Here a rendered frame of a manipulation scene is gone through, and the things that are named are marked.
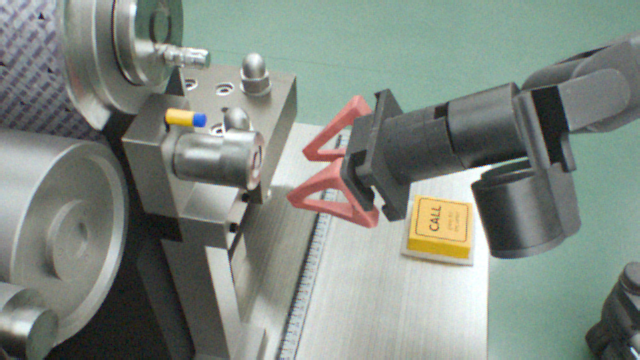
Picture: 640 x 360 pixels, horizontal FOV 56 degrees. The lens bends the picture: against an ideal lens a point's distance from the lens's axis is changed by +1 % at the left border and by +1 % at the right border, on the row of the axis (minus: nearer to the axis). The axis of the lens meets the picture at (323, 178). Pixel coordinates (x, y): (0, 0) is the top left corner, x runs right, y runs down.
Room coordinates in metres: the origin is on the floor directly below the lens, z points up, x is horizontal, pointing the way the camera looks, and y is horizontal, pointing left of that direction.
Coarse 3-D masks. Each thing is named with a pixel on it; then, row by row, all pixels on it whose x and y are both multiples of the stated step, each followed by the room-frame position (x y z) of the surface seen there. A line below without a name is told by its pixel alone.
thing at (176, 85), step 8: (176, 72) 0.40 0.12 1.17; (176, 80) 0.40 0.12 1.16; (184, 80) 0.40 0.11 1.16; (168, 88) 0.40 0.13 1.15; (176, 88) 0.40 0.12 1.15; (184, 88) 0.40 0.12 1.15; (184, 96) 0.39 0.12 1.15; (112, 144) 0.41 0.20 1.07; (120, 144) 0.41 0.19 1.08; (120, 152) 0.41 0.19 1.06; (120, 160) 0.41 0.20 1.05; (128, 168) 0.41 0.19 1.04; (128, 176) 0.41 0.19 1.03; (128, 184) 0.41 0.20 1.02
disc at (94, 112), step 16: (64, 0) 0.28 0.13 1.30; (80, 0) 0.30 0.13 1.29; (64, 16) 0.28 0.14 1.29; (64, 32) 0.27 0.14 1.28; (64, 48) 0.27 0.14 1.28; (80, 48) 0.28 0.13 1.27; (64, 64) 0.27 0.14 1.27; (80, 64) 0.28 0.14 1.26; (64, 80) 0.27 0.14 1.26; (80, 80) 0.27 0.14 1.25; (80, 96) 0.27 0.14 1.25; (96, 96) 0.28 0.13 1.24; (80, 112) 0.27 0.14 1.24; (96, 112) 0.28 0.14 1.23; (112, 112) 0.29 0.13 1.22; (96, 128) 0.27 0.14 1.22; (112, 128) 0.29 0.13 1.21
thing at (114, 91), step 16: (96, 0) 0.30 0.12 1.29; (112, 0) 0.31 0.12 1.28; (80, 16) 0.29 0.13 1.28; (96, 16) 0.29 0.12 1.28; (80, 32) 0.29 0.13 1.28; (96, 32) 0.29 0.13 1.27; (96, 48) 0.28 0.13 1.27; (96, 64) 0.28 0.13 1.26; (112, 64) 0.29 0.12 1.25; (96, 80) 0.28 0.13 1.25; (112, 80) 0.29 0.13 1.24; (112, 96) 0.28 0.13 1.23; (128, 96) 0.30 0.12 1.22; (144, 96) 0.32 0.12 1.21; (128, 112) 0.29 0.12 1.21
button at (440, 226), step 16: (416, 208) 0.46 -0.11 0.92; (432, 208) 0.46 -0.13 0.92; (448, 208) 0.46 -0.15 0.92; (464, 208) 0.46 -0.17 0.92; (416, 224) 0.44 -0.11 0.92; (432, 224) 0.44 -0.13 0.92; (448, 224) 0.44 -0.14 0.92; (464, 224) 0.44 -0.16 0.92; (416, 240) 0.42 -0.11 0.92; (432, 240) 0.42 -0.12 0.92; (448, 240) 0.41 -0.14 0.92; (464, 240) 0.41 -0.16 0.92; (448, 256) 0.41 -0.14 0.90; (464, 256) 0.40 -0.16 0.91
